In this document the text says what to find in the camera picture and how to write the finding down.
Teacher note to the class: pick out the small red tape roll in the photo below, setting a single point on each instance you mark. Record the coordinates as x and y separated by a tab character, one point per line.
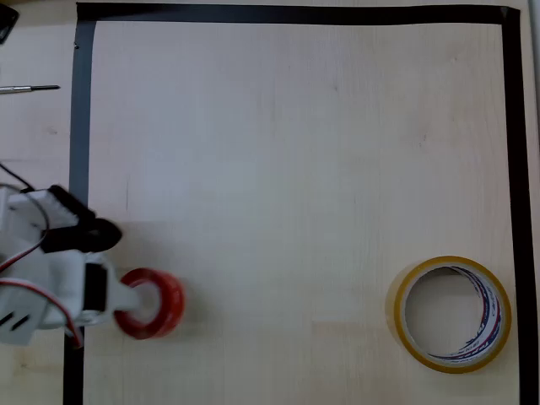
171	304

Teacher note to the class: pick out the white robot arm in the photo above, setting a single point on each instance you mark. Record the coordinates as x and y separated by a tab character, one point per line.
17	295

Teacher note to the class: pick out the large yellow tape roll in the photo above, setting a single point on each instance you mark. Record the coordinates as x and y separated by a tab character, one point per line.
503	320

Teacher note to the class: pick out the black webcam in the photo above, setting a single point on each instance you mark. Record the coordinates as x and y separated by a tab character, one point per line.
84	238

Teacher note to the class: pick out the small metal screwdriver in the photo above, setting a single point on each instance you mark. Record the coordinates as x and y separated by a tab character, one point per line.
25	89

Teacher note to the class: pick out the black object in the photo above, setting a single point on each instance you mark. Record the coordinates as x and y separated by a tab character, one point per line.
6	23

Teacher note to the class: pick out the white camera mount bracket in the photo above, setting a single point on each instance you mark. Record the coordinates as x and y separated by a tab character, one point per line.
38	206

